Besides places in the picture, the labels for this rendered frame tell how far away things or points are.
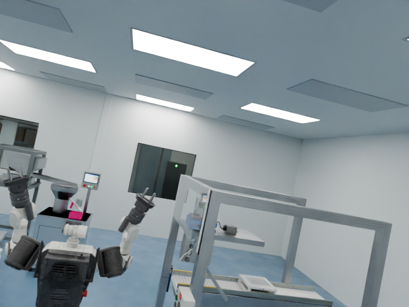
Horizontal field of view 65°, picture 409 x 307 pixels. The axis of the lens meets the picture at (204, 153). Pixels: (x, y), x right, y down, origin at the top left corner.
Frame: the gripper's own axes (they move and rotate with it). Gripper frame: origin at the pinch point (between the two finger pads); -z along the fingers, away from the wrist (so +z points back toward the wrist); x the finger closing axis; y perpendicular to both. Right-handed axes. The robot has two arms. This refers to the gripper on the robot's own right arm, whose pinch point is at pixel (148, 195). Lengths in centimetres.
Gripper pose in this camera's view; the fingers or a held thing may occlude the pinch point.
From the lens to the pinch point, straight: 192.1
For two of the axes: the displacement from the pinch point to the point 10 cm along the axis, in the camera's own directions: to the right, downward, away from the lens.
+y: 2.7, -0.5, 9.6
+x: -8.1, -5.5, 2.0
